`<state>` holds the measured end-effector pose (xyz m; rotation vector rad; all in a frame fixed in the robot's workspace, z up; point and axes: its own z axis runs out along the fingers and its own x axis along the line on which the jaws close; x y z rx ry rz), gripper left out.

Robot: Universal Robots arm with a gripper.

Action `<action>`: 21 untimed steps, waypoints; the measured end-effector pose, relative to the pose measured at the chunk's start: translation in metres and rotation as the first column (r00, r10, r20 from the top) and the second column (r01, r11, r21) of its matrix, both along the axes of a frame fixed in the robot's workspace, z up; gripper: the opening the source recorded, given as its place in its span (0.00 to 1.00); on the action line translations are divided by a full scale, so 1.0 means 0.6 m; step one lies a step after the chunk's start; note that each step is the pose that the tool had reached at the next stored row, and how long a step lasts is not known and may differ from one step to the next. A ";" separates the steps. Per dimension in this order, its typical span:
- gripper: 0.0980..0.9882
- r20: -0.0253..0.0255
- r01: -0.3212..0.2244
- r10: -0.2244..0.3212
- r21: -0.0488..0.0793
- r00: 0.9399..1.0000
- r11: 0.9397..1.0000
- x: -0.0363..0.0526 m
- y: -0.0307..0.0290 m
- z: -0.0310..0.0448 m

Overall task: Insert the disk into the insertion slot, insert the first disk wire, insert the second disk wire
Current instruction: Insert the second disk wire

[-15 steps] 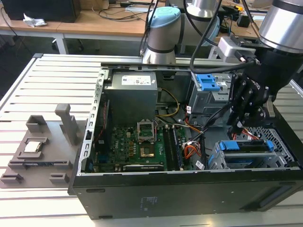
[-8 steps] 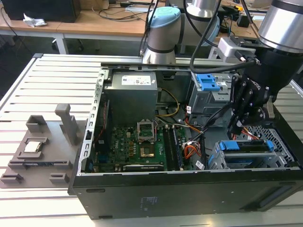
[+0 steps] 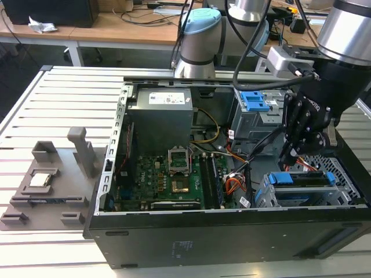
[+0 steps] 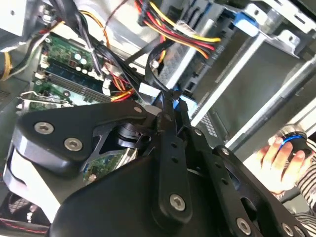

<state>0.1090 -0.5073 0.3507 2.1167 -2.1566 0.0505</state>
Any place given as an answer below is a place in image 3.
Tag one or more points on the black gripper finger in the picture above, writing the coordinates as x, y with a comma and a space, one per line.
295, 121
316, 142

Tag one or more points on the hard disk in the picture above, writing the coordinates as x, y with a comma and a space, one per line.
281, 178

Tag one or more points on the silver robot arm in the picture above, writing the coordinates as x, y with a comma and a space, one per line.
200, 43

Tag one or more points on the grey metal disk bay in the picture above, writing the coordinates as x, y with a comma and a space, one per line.
345, 179

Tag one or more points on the black RAM slot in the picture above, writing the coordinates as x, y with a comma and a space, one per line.
212, 188
206, 182

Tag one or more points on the grey metal drive cage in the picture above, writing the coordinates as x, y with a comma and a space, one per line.
252, 121

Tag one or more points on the blue drive latch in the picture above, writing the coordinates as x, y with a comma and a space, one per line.
253, 101

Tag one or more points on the cluttered wooden desk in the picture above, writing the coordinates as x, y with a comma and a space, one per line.
301, 39

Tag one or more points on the white barcode tag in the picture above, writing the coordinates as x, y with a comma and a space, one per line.
231, 134
245, 201

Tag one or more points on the small black box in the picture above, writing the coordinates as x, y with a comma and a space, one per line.
298, 25

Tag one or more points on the RAM stick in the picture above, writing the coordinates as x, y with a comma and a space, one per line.
218, 179

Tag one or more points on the CPU socket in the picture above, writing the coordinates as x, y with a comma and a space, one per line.
180, 186

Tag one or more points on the grey power supply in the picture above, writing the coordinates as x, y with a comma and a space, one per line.
159, 121

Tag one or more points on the black graphics card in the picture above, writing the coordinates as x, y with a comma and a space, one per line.
174, 205

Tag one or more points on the black PC case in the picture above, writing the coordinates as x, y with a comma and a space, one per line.
203, 240

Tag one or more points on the green motherboard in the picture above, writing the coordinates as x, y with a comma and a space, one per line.
150, 179

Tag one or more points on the long wooden desk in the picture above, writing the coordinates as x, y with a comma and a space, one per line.
116, 32

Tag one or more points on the cardboard box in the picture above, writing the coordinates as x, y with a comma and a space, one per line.
114, 5

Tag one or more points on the grey parts rack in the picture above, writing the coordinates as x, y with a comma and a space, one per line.
58, 185

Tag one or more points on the silver CPU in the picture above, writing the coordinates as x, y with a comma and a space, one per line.
40, 180

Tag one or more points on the large black box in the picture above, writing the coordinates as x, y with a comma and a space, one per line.
49, 11

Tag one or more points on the crumpled white paper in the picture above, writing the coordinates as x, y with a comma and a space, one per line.
42, 26

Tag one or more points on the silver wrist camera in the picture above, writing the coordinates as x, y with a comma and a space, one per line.
279, 62

